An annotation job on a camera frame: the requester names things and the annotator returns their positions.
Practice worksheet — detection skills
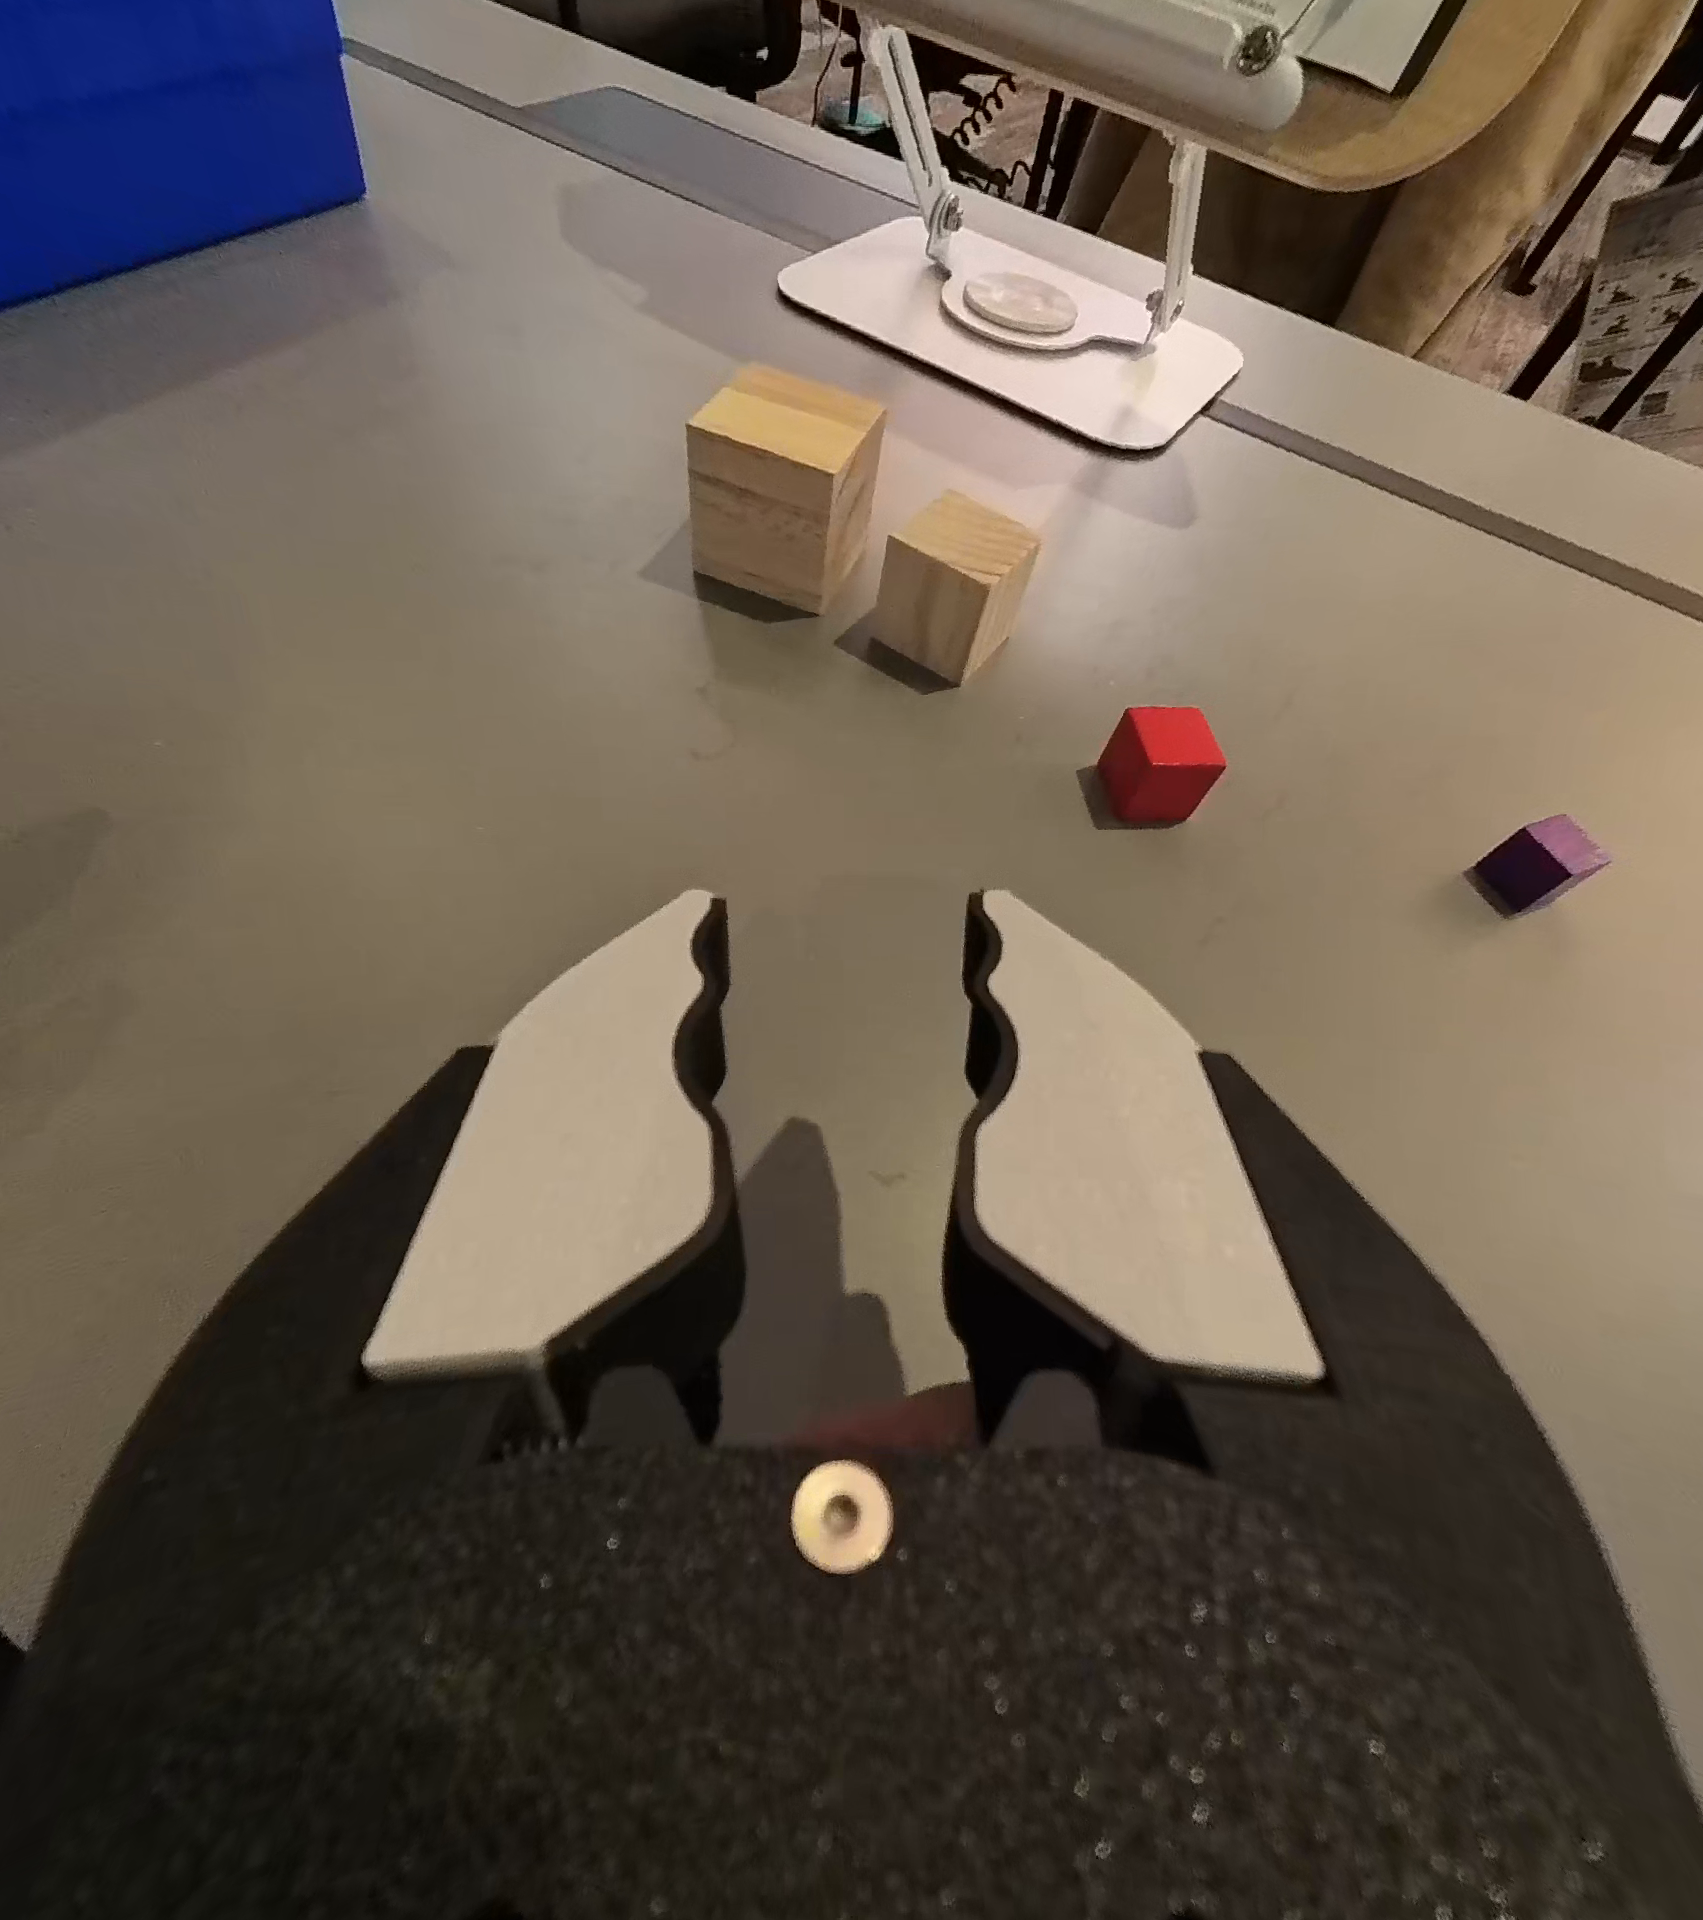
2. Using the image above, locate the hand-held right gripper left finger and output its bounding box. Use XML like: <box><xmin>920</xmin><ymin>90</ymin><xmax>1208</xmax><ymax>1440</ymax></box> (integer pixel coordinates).
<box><xmin>362</xmin><ymin>894</ymin><xmax>745</xmax><ymax>1451</ymax></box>

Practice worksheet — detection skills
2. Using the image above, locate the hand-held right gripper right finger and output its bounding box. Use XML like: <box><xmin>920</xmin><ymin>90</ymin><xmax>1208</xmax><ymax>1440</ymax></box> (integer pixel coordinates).
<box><xmin>939</xmin><ymin>894</ymin><xmax>1331</xmax><ymax>1451</ymax></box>

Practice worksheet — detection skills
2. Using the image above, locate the red wooden cube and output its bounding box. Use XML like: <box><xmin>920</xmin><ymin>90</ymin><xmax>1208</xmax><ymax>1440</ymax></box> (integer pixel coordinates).
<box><xmin>1097</xmin><ymin>699</ymin><xmax>1223</xmax><ymax>829</ymax></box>

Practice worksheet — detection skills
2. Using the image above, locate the purple wooden cube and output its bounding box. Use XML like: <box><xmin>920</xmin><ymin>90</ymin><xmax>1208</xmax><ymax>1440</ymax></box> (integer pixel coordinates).
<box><xmin>1468</xmin><ymin>808</ymin><xmax>1614</xmax><ymax>920</ymax></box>

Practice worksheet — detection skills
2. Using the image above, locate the medium natural wooden cube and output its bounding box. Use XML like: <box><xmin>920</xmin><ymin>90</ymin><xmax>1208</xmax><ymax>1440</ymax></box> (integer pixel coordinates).
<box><xmin>869</xmin><ymin>488</ymin><xmax>1041</xmax><ymax>691</ymax></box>

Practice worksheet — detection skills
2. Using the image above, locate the large natural wooden cube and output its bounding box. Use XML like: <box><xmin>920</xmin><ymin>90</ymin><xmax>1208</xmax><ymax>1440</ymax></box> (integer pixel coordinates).
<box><xmin>690</xmin><ymin>360</ymin><xmax>891</xmax><ymax>614</ymax></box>

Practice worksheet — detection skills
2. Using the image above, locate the blue plastic bin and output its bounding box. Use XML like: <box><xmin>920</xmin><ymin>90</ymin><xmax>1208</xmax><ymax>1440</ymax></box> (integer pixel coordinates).
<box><xmin>0</xmin><ymin>0</ymin><xmax>367</xmax><ymax>349</ymax></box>

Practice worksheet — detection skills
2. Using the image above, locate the white instruction sign stand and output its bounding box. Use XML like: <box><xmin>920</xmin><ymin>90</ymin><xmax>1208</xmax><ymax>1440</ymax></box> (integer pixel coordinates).
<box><xmin>777</xmin><ymin>0</ymin><xmax>1310</xmax><ymax>447</ymax></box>

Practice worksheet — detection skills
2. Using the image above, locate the black office chair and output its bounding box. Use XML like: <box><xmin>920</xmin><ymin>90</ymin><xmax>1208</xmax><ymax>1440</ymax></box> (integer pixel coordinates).
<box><xmin>561</xmin><ymin>0</ymin><xmax>814</xmax><ymax>94</ymax></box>

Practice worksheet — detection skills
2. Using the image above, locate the printed paper sheet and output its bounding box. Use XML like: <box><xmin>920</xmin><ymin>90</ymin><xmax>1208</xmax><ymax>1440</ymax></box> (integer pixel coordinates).
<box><xmin>1566</xmin><ymin>157</ymin><xmax>1703</xmax><ymax>442</ymax></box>

